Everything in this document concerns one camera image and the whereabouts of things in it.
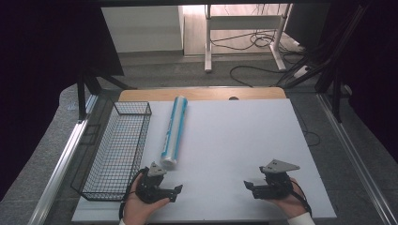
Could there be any person's white right sleeve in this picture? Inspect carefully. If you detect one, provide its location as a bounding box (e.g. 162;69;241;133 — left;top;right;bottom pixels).
286;211;316;225

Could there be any blue and white plastic wrap roll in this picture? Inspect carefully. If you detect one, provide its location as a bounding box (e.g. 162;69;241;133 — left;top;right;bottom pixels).
160;95;189;171

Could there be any person's left hand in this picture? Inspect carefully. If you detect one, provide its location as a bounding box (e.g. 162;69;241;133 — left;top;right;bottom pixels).
122;174;172;225

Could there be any aluminium rail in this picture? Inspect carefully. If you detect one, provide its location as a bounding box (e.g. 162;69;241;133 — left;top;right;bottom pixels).
35;94;99;225
316;93;398;225

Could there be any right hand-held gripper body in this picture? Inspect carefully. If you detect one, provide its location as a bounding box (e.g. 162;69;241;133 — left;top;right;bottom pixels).
258;158;301;201

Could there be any person's right hand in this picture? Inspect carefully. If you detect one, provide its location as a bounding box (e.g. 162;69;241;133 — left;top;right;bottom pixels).
268;177;310;219

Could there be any thin black cable loop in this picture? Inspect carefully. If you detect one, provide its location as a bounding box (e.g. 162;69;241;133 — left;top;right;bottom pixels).
293;102;322;147

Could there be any dark curtain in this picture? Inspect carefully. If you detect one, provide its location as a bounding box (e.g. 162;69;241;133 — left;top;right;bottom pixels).
0;0;125;201
325;0;398;163

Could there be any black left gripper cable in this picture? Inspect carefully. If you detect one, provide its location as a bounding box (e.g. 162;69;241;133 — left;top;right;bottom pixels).
118;167;149;220

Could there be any white cabinet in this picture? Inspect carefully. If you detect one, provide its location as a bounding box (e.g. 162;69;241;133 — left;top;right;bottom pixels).
100;5;185;54

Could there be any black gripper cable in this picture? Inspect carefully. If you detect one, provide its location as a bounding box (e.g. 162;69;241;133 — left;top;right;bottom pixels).
290;179;314;218
118;167;149;220

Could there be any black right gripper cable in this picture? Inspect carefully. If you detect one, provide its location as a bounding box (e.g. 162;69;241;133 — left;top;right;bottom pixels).
290;179;314;218

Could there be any black metal stand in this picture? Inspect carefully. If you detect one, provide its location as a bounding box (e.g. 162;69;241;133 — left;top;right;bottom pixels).
314;60;345;124
76;66;138;122

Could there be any black floor cable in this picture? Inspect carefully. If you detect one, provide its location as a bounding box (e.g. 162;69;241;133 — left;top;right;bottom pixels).
229;65;284;88
209;28;283;52

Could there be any white power strip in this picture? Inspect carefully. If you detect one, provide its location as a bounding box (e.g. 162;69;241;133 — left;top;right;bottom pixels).
293;65;312;79

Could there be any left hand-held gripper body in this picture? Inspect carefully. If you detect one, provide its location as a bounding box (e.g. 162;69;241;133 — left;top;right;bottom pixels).
134;161;176;204

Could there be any black wire mesh basket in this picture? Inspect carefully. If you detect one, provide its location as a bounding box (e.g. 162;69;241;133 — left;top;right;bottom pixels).
70;100;153;202

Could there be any white metal desk frame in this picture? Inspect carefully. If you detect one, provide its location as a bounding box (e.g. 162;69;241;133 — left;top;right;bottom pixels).
204;3;296;74

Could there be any white table mat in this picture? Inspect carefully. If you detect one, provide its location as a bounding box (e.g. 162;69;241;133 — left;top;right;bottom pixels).
71;97;338;223

